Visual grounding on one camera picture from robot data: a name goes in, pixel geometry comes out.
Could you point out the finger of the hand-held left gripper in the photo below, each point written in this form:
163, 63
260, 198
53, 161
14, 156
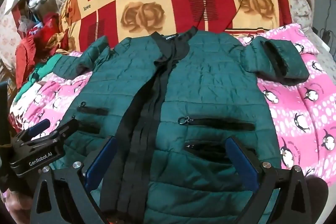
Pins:
39, 127
65, 130

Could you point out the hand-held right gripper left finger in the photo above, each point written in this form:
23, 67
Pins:
101, 162

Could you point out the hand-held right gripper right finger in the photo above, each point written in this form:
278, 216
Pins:
242, 158

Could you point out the dark green puffer jacket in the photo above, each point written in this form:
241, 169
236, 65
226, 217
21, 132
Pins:
204, 82

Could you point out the green cloth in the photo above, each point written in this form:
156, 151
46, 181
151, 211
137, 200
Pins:
42, 69

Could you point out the pink penguin print blanket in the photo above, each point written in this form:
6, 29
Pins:
296, 108

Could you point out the red cloth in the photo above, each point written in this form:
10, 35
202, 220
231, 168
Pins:
29, 50

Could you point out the mustard yellow cloth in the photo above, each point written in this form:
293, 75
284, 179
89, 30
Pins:
61, 41

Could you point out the floral bedsheet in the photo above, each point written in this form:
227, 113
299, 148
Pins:
302, 6

